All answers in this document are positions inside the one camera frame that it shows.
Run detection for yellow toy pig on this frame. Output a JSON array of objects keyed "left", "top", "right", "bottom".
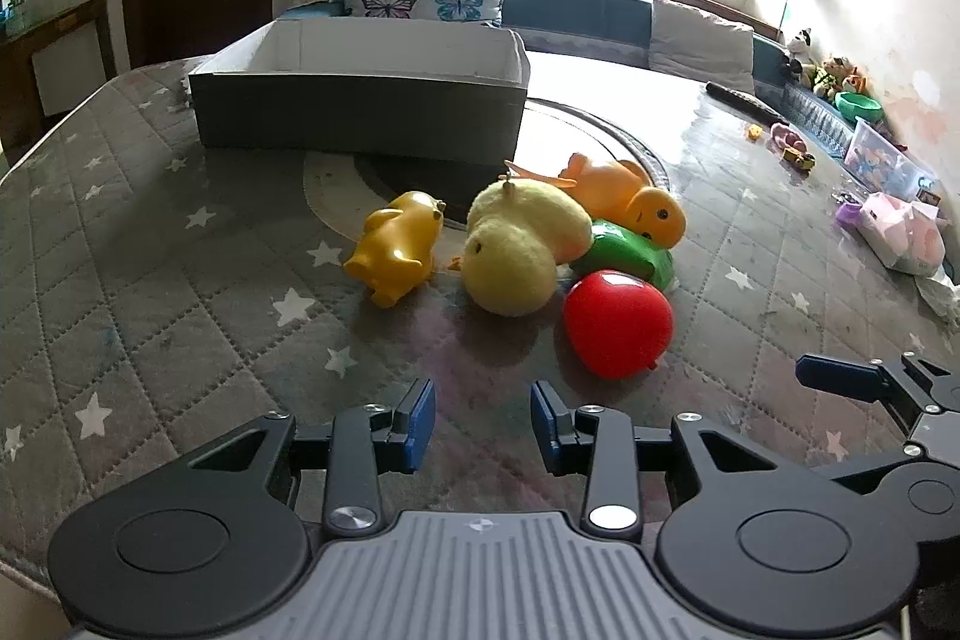
[{"left": 343, "top": 191, "right": 447, "bottom": 309}]

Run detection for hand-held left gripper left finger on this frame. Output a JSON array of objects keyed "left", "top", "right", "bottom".
[{"left": 180, "top": 377, "right": 437, "bottom": 540}]

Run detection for black remote control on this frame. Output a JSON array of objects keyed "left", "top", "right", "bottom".
[{"left": 707, "top": 81, "right": 790, "bottom": 125}]

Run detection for clear plastic storage box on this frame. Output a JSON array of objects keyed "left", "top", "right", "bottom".
[{"left": 844, "top": 117, "right": 940, "bottom": 202}]

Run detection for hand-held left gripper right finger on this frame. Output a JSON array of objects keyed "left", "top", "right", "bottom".
[{"left": 529, "top": 380, "right": 781, "bottom": 543}]

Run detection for pink tissue pack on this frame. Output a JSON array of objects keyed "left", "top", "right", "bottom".
[{"left": 859, "top": 192, "right": 950, "bottom": 277}]

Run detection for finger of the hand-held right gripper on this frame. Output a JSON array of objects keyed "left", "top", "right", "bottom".
[
  {"left": 795, "top": 351, "right": 960, "bottom": 440},
  {"left": 814, "top": 441, "right": 927, "bottom": 483}
]

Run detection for orange rubber duck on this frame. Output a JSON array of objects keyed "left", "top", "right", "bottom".
[{"left": 564, "top": 152, "right": 687, "bottom": 249}]

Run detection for blue sofa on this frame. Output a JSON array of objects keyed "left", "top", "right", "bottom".
[{"left": 281, "top": 0, "right": 863, "bottom": 150}]

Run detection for grey star quilted tablecloth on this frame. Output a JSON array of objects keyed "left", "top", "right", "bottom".
[{"left": 0, "top": 51, "right": 960, "bottom": 581}]

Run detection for red plastic toy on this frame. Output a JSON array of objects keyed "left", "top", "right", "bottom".
[{"left": 564, "top": 270, "right": 674, "bottom": 381}]

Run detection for wooden cabinet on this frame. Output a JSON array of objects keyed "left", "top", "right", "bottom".
[{"left": 0, "top": 0, "right": 117, "bottom": 161}]

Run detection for tiger plush toy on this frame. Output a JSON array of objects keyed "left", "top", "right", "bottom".
[{"left": 814, "top": 56, "right": 869, "bottom": 98}]

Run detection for yellow plush chick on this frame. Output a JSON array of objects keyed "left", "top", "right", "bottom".
[{"left": 448, "top": 160, "right": 593, "bottom": 317}]

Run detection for green plastic toy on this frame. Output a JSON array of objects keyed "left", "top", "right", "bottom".
[{"left": 568, "top": 218, "right": 676, "bottom": 292}]

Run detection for grey cardboard box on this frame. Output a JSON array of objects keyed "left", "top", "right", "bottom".
[{"left": 187, "top": 19, "right": 532, "bottom": 167}]

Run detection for green bowl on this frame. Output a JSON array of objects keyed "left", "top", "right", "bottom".
[{"left": 835, "top": 91, "right": 886, "bottom": 124}]

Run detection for white plastic bag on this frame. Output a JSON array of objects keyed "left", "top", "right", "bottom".
[{"left": 915, "top": 275, "right": 960, "bottom": 333}]

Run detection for grey cushion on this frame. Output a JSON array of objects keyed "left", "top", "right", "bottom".
[{"left": 649, "top": 0, "right": 755, "bottom": 95}]

